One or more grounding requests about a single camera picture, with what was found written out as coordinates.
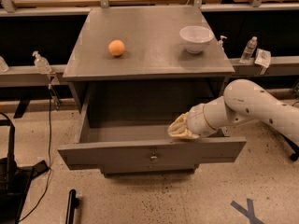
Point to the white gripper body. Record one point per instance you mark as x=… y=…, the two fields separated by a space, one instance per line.
x=196 y=121

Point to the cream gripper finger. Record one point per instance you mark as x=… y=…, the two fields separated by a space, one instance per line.
x=179 y=124
x=182 y=133

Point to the grey top drawer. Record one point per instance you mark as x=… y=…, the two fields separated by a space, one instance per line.
x=123 y=130

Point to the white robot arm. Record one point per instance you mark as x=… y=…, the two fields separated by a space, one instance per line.
x=242 y=101

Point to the grey drawer cabinet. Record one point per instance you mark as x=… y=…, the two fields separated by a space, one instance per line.
x=153 y=50

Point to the small pump bottle right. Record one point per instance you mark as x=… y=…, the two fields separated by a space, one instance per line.
x=221 y=41

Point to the white bowl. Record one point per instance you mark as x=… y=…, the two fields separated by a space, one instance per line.
x=196 y=39

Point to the white wipes packet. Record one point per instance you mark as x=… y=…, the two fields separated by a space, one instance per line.
x=263 y=58

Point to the clear water bottle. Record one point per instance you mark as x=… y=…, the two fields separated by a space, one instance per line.
x=248 y=50

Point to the orange fruit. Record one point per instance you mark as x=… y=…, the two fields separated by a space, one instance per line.
x=116 y=48

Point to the blue tape cross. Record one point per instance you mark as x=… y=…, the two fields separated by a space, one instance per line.
x=248 y=211

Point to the black wheeled stand leg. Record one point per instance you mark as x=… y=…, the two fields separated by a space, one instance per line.
x=295 y=155

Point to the black tube on floor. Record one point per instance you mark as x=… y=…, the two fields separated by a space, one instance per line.
x=73 y=202

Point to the clear pump bottle left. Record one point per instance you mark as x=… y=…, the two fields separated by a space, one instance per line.
x=41 y=63

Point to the black stand base left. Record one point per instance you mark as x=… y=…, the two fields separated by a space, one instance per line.
x=14 y=180

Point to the clear bottle far left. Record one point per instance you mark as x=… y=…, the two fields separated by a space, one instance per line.
x=3 y=65

